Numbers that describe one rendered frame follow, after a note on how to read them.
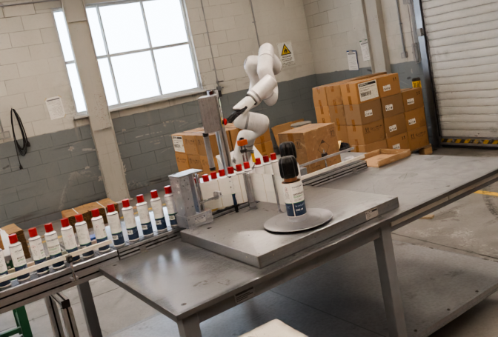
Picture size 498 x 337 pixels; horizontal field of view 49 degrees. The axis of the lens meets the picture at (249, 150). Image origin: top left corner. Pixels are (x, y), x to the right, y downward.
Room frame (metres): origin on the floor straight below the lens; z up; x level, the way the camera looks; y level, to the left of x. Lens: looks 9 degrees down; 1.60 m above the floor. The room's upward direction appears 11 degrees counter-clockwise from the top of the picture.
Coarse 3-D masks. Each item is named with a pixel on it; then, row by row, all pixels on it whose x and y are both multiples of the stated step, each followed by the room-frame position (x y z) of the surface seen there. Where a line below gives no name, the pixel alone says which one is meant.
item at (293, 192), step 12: (288, 156) 2.33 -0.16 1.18; (288, 168) 2.31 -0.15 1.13; (288, 180) 2.32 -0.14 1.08; (300, 180) 2.33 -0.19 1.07; (288, 192) 2.31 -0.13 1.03; (300, 192) 2.32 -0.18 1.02; (288, 204) 2.32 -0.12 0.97; (300, 204) 2.31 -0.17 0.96; (288, 216) 2.33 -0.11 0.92; (300, 216) 2.30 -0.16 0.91
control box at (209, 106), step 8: (208, 96) 2.88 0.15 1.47; (216, 96) 2.90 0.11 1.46; (200, 104) 2.88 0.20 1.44; (208, 104) 2.88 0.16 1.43; (216, 104) 2.88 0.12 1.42; (200, 112) 2.88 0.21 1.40; (208, 112) 2.88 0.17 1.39; (216, 112) 2.87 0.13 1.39; (208, 120) 2.88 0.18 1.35; (216, 120) 2.87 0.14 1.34; (208, 128) 2.88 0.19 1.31; (216, 128) 2.87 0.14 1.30
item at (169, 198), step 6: (168, 186) 2.68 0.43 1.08; (168, 192) 2.67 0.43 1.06; (168, 198) 2.66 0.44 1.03; (168, 204) 2.66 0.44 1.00; (174, 204) 2.67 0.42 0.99; (168, 210) 2.66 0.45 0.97; (174, 210) 2.66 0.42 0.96; (168, 216) 2.68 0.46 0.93; (174, 216) 2.66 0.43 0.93; (174, 222) 2.66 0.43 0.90
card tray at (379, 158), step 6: (378, 150) 3.66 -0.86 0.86; (384, 150) 3.63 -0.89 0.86; (390, 150) 3.59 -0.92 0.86; (396, 150) 3.54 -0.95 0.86; (402, 150) 3.50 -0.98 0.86; (408, 150) 3.44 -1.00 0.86; (366, 156) 3.59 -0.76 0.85; (372, 156) 3.62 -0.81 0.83; (378, 156) 3.59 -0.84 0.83; (384, 156) 3.55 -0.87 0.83; (390, 156) 3.35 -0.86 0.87; (396, 156) 3.38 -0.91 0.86; (402, 156) 3.41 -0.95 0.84; (372, 162) 3.45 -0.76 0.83; (378, 162) 3.29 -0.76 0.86; (384, 162) 3.32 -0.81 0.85; (390, 162) 3.35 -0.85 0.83
